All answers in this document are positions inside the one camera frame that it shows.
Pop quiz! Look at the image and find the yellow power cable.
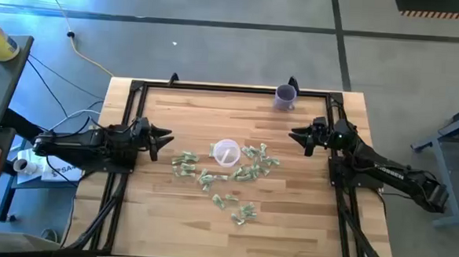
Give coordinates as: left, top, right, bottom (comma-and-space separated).
30, 0, 119, 79

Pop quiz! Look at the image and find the plain white paper sheet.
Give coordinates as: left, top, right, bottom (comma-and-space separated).
13, 147, 49, 185

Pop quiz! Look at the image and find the purple plastic mug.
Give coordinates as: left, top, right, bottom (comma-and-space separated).
273, 83, 299, 112

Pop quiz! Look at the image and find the grey metal cart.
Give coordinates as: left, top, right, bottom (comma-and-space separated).
406, 97, 459, 230

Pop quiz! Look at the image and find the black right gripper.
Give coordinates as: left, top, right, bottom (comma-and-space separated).
287, 114, 336, 150

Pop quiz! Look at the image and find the thin black cable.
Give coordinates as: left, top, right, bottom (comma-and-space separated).
25, 53, 108, 101
22, 59, 73, 119

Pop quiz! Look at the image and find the thin white cable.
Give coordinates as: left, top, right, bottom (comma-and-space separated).
50, 97, 107, 134

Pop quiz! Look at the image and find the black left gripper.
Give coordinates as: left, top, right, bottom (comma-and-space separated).
131, 116, 176, 154

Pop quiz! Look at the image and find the printed white paper sheet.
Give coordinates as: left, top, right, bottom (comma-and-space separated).
40, 156, 85, 184

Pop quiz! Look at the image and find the black aluminium table frame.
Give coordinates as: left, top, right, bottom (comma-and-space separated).
64, 75, 404, 257

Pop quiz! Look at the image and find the black mat with hazard stripe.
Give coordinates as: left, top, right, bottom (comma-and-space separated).
392, 0, 459, 20

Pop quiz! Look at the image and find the clear plastic cup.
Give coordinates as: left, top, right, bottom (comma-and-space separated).
211, 138, 242, 168

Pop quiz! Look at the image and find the grey side desk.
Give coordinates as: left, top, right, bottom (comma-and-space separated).
0, 33, 35, 130

